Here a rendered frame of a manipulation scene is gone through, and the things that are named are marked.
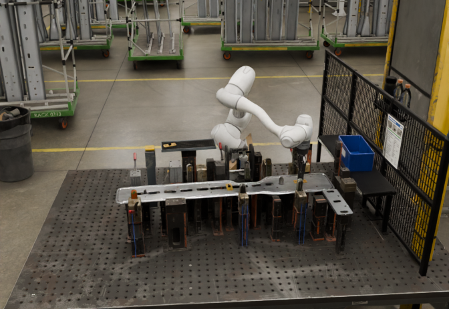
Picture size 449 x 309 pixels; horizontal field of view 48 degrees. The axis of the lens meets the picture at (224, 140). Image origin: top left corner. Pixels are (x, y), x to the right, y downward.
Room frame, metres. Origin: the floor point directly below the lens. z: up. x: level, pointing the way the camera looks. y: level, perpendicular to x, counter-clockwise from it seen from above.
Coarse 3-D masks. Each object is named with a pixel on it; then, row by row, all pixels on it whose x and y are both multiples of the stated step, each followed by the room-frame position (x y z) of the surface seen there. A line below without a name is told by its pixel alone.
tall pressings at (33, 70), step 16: (0, 0) 6.45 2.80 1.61; (16, 0) 6.51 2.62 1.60; (32, 0) 6.55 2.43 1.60; (0, 16) 6.42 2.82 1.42; (32, 16) 6.50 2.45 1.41; (0, 32) 6.41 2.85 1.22; (16, 32) 6.70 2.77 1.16; (32, 32) 6.46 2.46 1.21; (0, 48) 6.39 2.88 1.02; (16, 48) 6.65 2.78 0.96; (32, 48) 6.45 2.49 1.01; (0, 64) 6.43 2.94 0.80; (16, 64) 6.46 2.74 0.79; (32, 64) 6.43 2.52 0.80; (0, 80) 6.63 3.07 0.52; (16, 80) 6.39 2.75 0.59; (32, 80) 6.42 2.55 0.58; (0, 96) 6.56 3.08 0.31; (16, 96) 6.37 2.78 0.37; (32, 96) 6.40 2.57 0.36
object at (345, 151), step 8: (344, 136) 3.26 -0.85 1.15; (352, 136) 3.27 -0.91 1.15; (360, 136) 3.27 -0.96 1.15; (344, 144) 3.11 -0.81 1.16; (352, 144) 3.27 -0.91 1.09; (360, 144) 3.25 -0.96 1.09; (368, 144) 3.11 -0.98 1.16; (344, 152) 3.09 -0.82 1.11; (352, 152) 3.25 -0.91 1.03; (360, 152) 3.23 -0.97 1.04; (368, 152) 3.08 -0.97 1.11; (344, 160) 3.08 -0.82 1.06; (352, 160) 2.96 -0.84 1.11; (360, 160) 2.97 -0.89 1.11; (368, 160) 2.97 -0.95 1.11; (352, 168) 2.97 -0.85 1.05; (360, 168) 2.97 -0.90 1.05; (368, 168) 2.97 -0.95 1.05
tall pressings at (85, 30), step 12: (72, 0) 10.28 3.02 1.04; (84, 0) 10.06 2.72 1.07; (24, 12) 9.96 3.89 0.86; (36, 12) 9.80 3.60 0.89; (72, 12) 10.25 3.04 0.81; (84, 12) 10.04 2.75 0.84; (24, 24) 9.90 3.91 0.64; (72, 24) 10.07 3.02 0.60; (84, 24) 10.04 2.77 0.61; (72, 36) 9.99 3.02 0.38; (84, 36) 10.01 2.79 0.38
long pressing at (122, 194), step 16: (272, 176) 2.95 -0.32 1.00; (288, 176) 2.95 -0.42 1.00; (304, 176) 2.96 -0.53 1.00; (320, 176) 2.96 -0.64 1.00; (128, 192) 2.74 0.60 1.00; (160, 192) 2.74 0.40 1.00; (176, 192) 2.74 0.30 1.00; (192, 192) 2.74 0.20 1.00; (208, 192) 2.74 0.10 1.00; (224, 192) 2.74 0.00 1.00; (256, 192) 2.75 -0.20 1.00; (272, 192) 2.74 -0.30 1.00; (288, 192) 2.75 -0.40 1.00
